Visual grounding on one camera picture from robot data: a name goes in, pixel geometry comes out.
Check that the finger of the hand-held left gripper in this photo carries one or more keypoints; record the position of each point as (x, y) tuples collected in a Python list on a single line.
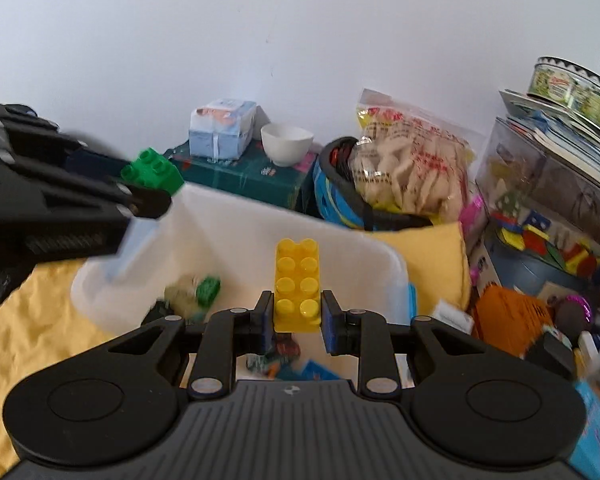
[(147, 202), (100, 165)]

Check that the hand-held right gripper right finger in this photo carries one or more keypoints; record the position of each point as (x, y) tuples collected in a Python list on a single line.
[(330, 325)]

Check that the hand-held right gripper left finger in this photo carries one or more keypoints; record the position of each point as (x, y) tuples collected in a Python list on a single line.
[(266, 325)]

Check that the dark printed packet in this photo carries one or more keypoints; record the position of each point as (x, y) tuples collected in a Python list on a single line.
[(275, 355)]

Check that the yellow building block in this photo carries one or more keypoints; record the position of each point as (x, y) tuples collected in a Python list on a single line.
[(296, 285)]

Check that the small green building block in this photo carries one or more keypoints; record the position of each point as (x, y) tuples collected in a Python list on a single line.
[(208, 291)]

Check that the white plastic container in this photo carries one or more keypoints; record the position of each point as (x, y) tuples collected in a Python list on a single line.
[(240, 240)]

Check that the grey and teal toy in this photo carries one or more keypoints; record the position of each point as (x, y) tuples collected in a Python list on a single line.
[(182, 292)]

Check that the yellow blanket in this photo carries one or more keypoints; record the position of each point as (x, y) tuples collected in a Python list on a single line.
[(30, 310)]

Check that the dark green box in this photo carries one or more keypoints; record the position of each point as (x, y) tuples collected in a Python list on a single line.
[(245, 180)]

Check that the tissue pack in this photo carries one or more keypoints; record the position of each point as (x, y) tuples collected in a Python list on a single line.
[(222, 127)]

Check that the blue helmet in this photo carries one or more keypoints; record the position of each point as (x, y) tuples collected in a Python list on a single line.
[(340, 195)]

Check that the white bowl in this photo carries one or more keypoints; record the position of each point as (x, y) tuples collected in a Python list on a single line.
[(286, 142)]

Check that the orange packet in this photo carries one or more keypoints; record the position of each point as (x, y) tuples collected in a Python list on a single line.
[(510, 317)]

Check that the clear snack bag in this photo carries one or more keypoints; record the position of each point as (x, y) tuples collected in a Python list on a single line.
[(410, 160)]

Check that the small black box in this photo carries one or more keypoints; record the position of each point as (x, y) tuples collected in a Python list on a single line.
[(550, 352)]

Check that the clear box of toy shapes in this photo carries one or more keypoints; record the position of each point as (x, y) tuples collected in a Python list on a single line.
[(535, 225)]

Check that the purple ball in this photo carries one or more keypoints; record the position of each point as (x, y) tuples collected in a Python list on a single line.
[(572, 312)]

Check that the light blue box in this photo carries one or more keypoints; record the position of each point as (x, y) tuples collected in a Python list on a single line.
[(597, 425)]

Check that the stack of books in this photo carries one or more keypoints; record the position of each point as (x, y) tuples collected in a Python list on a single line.
[(555, 145)]

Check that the round printed tin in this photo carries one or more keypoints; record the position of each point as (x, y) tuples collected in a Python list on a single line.
[(575, 87)]

